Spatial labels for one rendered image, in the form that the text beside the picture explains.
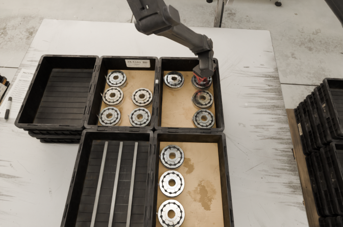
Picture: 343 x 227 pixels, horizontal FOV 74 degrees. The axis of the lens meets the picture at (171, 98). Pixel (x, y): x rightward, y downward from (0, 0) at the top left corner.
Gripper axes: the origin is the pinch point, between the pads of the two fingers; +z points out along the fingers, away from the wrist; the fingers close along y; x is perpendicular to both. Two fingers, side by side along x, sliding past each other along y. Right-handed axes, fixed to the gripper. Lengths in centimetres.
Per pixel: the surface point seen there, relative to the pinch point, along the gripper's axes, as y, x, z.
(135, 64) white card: -19.8, 30.0, -1.3
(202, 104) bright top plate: -10.7, -10.1, 1.4
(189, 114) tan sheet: -17.9, -8.1, 4.3
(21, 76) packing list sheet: -68, 83, 16
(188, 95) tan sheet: -10.8, -0.5, 4.2
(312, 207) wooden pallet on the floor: 19, -92, 74
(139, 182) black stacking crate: -56, -16, 4
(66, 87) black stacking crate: -53, 47, 4
